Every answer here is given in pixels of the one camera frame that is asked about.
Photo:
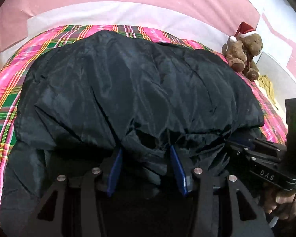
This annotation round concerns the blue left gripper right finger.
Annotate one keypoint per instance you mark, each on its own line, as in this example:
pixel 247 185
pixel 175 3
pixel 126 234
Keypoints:
pixel 178 170

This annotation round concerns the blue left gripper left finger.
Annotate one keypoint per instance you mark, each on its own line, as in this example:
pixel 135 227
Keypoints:
pixel 113 171

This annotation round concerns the black padded jacket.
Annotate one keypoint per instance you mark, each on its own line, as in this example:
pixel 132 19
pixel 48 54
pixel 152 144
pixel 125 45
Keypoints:
pixel 87 101

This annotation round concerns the right hand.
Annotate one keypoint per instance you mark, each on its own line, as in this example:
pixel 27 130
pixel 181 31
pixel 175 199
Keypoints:
pixel 281 203

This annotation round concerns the yellow cloth item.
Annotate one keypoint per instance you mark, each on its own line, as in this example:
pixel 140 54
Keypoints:
pixel 265 83

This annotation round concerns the brown teddy bear santa hat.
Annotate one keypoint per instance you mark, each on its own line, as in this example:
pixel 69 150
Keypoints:
pixel 240 50

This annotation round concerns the pink plaid bed cover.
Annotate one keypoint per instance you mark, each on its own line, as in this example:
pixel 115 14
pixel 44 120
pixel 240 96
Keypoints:
pixel 14 71

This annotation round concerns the white bed sheet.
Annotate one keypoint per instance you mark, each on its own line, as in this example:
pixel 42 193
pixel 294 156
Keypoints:
pixel 122 13

